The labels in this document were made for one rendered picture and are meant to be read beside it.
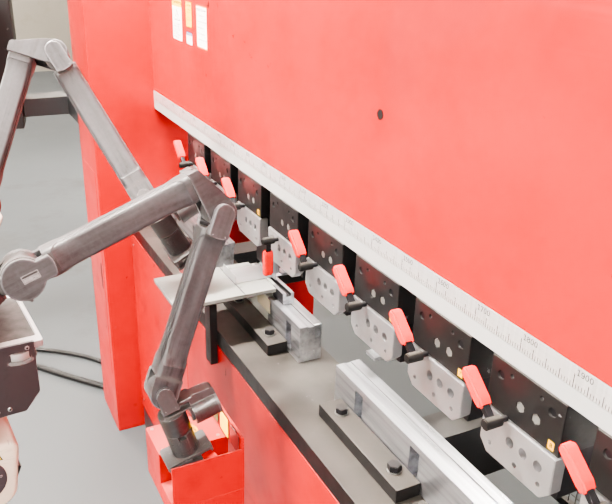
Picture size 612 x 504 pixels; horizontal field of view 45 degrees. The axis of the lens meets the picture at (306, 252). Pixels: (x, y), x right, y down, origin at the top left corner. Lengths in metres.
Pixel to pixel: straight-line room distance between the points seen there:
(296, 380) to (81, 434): 1.52
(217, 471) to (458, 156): 0.87
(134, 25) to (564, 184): 1.83
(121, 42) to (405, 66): 1.47
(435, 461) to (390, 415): 0.15
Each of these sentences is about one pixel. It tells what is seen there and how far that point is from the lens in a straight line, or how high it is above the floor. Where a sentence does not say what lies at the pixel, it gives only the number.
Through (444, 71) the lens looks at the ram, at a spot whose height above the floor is 1.64.
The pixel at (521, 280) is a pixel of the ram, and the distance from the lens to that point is 1.07.
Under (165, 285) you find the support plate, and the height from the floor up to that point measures 1.00.
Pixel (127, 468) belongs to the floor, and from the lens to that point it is 2.93.
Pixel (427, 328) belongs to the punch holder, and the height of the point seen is 1.22.
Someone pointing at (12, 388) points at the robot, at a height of 0.95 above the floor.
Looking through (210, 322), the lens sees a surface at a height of 0.90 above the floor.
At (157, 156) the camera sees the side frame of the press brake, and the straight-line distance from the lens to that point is 2.67.
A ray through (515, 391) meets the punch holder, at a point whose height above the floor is 1.23.
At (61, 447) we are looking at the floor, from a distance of 3.08.
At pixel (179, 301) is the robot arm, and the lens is 1.50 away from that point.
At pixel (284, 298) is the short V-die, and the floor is 0.99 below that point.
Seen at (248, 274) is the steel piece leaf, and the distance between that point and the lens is 1.95.
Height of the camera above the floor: 1.83
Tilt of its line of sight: 23 degrees down
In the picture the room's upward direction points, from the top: 2 degrees clockwise
